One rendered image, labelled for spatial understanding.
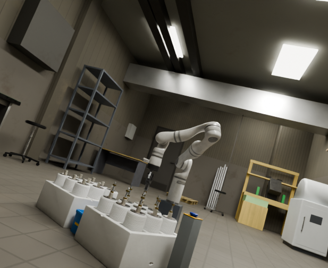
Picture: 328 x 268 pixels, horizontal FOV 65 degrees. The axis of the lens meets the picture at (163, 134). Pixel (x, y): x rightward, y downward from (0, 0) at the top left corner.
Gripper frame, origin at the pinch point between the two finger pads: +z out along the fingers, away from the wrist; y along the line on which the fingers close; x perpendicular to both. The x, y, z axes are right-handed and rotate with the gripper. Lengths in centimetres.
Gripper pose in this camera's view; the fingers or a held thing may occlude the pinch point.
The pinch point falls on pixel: (146, 187)
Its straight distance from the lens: 160.0
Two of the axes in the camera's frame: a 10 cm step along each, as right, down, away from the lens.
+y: 0.7, 1.9, 9.8
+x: -9.5, -2.9, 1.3
